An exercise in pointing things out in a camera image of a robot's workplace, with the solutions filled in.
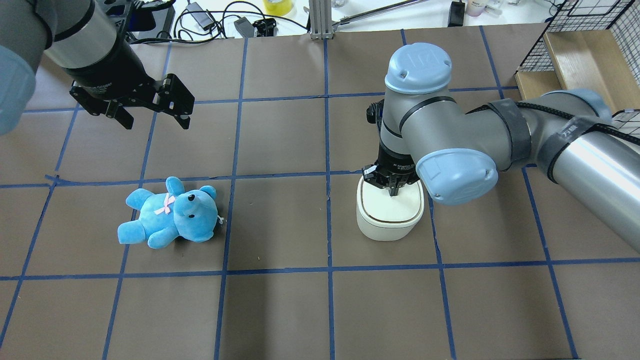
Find wire basket with wood box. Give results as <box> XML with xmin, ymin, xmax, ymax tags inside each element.
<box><xmin>515</xmin><ymin>0</ymin><xmax>639</xmax><ymax>137</ymax></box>

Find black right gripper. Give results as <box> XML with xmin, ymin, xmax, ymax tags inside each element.
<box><xmin>361</xmin><ymin>141</ymin><xmax>420</xmax><ymax>197</ymax></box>

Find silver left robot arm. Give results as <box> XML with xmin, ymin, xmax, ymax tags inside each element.
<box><xmin>0</xmin><ymin>0</ymin><xmax>195</xmax><ymax>135</ymax></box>

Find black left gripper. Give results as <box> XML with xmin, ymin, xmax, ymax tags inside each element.
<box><xmin>69</xmin><ymin>68</ymin><xmax>195</xmax><ymax>130</ymax></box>

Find white trash can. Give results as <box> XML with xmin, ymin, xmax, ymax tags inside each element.
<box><xmin>356</xmin><ymin>177</ymin><xmax>425</xmax><ymax>242</ymax></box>

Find blue teddy bear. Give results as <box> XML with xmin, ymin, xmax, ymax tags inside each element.
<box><xmin>117</xmin><ymin>177</ymin><xmax>224</xmax><ymax>249</ymax></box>

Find yellow tape roll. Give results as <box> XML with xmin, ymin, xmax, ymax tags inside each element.
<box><xmin>263</xmin><ymin>0</ymin><xmax>293</xmax><ymax>17</ymax></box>

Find black power adapter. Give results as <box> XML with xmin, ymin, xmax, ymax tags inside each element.
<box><xmin>233</xmin><ymin>17</ymin><xmax>258</xmax><ymax>38</ymax></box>

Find aluminium frame post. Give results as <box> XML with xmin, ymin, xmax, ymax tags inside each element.
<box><xmin>308</xmin><ymin>0</ymin><xmax>335</xmax><ymax>40</ymax></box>

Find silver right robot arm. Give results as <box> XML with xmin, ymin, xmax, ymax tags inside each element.
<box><xmin>355</xmin><ymin>42</ymin><xmax>640</xmax><ymax>249</ymax></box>

